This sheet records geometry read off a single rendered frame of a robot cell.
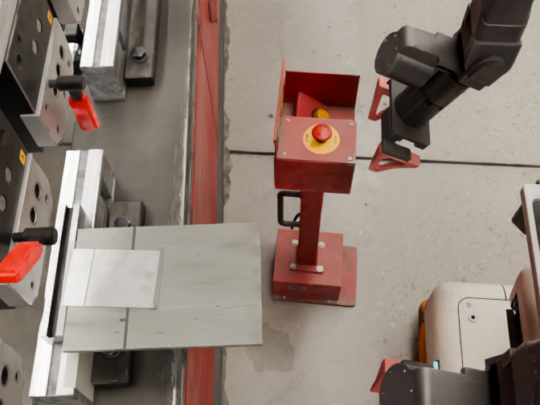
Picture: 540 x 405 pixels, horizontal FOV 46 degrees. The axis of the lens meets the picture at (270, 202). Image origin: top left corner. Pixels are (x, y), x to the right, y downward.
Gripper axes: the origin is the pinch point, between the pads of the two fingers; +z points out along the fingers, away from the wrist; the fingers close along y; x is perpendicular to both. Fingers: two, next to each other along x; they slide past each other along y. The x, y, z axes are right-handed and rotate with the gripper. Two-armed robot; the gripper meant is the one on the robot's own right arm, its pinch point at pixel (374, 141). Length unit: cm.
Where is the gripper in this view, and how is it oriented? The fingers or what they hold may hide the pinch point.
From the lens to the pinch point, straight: 99.9
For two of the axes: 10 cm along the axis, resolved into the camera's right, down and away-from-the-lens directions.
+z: -4.3, 4.2, 8.0
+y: -0.7, 8.7, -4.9
